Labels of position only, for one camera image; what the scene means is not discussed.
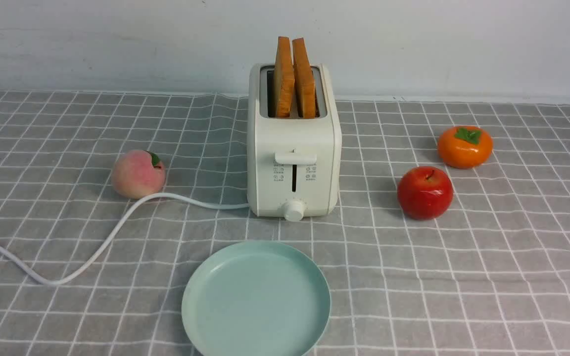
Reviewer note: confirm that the grey checked tablecloth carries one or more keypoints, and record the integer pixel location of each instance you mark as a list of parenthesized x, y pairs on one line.
[(489, 277)]

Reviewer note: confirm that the pink peach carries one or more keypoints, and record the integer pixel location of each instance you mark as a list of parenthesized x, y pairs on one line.
[(137, 174)]

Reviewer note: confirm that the light green round plate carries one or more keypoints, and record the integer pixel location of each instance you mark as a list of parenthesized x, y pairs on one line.
[(256, 298)]

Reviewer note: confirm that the red apple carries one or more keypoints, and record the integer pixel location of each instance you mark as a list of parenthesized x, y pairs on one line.
[(425, 192)]

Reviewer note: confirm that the orange persimmon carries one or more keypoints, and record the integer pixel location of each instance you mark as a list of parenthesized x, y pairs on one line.
[(464, 147)]

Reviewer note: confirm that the white two-slot toaster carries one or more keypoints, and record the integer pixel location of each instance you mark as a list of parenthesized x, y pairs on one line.
[(293, 164)]

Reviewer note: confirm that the toasted bread slice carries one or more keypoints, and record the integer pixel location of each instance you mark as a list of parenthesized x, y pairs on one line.
[(304, 80), (283, 79)]

